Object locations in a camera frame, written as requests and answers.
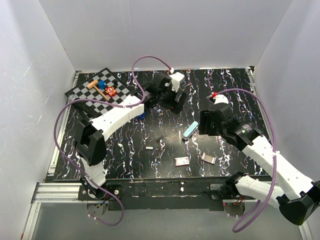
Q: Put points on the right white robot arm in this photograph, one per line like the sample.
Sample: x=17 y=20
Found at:
x=296 y=195

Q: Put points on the light blue stapler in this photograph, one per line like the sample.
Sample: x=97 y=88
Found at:
x=190 y=130

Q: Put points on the open staple box tray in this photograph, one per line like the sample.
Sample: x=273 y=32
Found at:
x=208 y=158

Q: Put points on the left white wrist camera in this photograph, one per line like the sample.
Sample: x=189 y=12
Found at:
x=176 y=79

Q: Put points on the black cylinder silver cap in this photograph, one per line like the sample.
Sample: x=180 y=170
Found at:
x=73 y=99

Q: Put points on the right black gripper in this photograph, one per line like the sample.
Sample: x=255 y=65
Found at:
x=205 y=117

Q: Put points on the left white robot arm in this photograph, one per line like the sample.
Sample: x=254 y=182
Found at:
x=90 y=139

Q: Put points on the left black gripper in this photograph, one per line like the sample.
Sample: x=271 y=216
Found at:
x=175 y=107

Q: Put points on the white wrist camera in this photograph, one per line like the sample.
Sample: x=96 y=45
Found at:
x=219 y=98
x=176 y=79

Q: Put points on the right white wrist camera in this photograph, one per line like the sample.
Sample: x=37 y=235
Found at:
x=219 y=98

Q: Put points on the red white staple box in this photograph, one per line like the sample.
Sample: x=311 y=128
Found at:
x=182 y=161

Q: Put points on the blue toy block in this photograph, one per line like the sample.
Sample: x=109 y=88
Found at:
x=101 y=84

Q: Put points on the checkered chess board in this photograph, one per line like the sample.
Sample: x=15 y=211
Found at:
x=121 y=81

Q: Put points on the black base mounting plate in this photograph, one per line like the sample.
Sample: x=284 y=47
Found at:
x=167 y=193

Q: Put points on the wooden toy mallet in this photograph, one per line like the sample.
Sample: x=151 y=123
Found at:
x=93 y=85

